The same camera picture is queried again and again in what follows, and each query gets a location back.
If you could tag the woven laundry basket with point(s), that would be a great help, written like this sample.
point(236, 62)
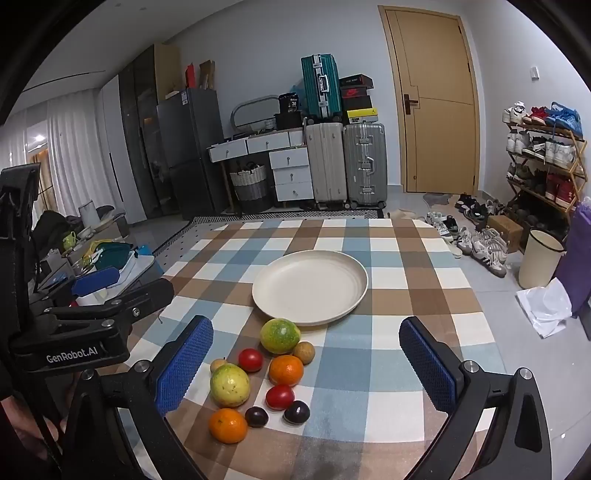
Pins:
point(249, 189)

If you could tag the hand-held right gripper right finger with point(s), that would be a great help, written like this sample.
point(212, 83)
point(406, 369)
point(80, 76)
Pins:
point(427, 364)

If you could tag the large cardboard box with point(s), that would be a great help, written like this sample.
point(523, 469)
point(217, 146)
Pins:
point(167, 69)

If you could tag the pile of assorted shoes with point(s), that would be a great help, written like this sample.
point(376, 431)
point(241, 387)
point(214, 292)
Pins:
point(480, 244)

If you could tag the dark cloth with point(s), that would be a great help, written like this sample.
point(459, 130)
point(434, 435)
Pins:
point(51, 228)

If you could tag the dark purple passion fruit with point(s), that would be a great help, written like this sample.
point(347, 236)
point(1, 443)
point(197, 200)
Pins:
point(296, 412)
point(256, 416)

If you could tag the white drawer cabinet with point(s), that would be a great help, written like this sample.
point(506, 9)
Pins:
point(291, 175)

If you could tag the dark glass cabinet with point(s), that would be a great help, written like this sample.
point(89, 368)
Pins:
point(138, 129)

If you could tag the grey floor mat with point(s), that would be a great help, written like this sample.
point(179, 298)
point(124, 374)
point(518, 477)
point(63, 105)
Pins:
point(438, 199)

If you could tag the orange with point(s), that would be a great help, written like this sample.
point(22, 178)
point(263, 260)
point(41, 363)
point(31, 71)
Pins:
point(227, 425)
point(286, 370)

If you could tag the white desk with drawers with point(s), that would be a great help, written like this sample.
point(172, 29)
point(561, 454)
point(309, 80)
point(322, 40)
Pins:
point(240, 146)

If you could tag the yellow and black shoe box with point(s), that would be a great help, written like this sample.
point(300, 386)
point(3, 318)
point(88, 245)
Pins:
point(361, 115)

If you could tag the grey refrigerator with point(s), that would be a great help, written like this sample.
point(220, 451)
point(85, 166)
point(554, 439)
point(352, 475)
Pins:
point(189, 147)

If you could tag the yellow-green guava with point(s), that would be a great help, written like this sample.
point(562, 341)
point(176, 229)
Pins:
point(229, 385)

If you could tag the blue packet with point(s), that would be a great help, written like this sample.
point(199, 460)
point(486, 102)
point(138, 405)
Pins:
point(144, 250)

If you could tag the cream trash bin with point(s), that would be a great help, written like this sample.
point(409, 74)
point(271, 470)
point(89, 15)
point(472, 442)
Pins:
point(538, 263)

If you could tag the beige suitcase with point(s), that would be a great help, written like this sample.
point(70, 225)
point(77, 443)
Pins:
point(325, 166)

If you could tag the red and black shoe box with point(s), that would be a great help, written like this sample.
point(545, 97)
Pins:
point(355, 97)

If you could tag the white jug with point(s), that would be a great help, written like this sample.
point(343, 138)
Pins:
point(87, 213)

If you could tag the brown cardboard box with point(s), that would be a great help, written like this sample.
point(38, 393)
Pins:
point(504, 227)

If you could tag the tan wooden door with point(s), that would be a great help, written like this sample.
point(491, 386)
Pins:
point(438, 147)

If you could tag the black storage box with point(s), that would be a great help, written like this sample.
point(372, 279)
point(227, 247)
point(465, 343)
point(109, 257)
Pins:
point(288, 121)

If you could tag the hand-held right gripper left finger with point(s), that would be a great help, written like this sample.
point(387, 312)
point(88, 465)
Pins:
point(184, 364)

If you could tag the purple cloth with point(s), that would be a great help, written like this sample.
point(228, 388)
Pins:
point(579, 258)

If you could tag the white sheer curtain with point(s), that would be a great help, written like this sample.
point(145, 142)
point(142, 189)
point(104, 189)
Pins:
point(78, 152)

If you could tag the yellow mug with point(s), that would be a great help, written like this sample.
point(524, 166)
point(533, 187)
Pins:
point(69, 241)

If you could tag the small brown round fruit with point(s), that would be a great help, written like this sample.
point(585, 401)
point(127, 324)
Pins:
point(218, 365)
point(304, 352)

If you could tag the beige slippers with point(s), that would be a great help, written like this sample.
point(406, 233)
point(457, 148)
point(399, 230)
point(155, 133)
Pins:
point(401, 214)

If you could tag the person's left hand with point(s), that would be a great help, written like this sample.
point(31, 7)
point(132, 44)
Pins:
point(27, 429)

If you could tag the black printed bag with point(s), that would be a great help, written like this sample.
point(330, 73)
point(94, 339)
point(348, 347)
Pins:
point(290, 104)

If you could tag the white tray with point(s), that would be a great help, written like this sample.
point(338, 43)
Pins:
point(138, 270)

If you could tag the cream round plate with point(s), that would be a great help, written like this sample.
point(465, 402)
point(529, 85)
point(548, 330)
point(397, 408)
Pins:
point(309, 286)

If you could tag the silver suitcase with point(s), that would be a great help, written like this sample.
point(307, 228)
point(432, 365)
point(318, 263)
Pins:
point(364, 166)

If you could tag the red tomato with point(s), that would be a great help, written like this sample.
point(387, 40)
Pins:
point(250, 359)
point(280, 397)

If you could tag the checkered tablecloth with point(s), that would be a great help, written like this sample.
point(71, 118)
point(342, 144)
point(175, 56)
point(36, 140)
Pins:
point(369, 369)

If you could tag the teal suitcase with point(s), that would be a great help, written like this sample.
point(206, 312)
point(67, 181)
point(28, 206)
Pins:
point(321, 87)

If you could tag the small cardboard box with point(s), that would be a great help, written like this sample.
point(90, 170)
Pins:
point(207, 74)

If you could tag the green bag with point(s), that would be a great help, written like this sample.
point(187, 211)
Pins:
point(113, 256)

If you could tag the white plastic bag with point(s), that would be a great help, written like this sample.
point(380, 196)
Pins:
point(545, 307)

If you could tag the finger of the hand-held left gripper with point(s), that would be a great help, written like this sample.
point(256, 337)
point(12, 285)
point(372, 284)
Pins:
point(94, 281)
point(147, 295)

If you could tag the grey arched frame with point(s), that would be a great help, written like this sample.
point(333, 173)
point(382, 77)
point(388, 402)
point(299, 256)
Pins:
point(240, 108)

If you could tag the large green round fruit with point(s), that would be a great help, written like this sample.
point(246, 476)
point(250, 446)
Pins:
point(279, 335)

